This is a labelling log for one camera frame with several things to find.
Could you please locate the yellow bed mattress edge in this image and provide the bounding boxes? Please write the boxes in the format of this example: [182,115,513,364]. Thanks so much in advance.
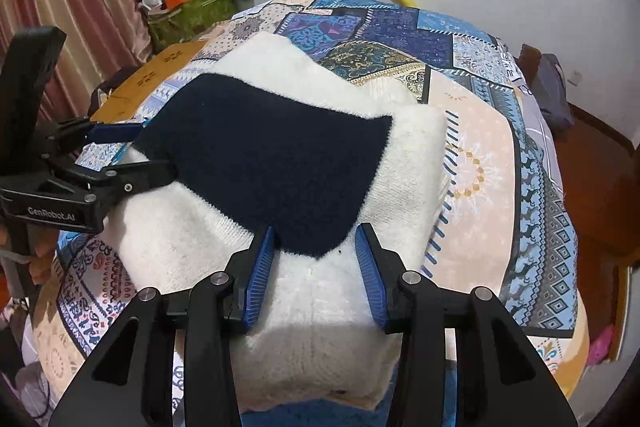
[547,294,590,399]

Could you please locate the green storage bag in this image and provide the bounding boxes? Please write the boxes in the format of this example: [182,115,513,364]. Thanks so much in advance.
[145,0,238,53]

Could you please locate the person's left hand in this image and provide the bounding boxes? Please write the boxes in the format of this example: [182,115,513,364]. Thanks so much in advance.
[28,227,58,285]

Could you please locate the grey backpack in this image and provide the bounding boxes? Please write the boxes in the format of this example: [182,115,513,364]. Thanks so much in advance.
[515,44,575,139]

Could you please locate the blue patchwork bedspread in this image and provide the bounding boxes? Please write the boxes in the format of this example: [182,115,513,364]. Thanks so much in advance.
[32,0,579,426]

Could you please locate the white and navy knit sweater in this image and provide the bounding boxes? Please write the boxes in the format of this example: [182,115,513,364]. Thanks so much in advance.
[102,32,447,411]

